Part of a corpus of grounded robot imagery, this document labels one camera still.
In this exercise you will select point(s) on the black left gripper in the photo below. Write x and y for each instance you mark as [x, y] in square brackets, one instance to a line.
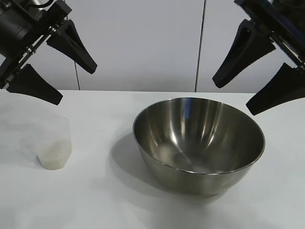
[16, 26]

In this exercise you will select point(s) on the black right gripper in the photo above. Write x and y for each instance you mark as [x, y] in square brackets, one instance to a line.
[286, 21]

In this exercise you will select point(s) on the stainless steel mixing bowl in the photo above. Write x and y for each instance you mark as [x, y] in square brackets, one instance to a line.
[197, 138]

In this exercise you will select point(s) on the clear plastic measuring cup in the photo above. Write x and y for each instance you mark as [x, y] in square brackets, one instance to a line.
[57, 136]

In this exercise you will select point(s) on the white rice grains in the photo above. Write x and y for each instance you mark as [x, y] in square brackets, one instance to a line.
[54, 157]

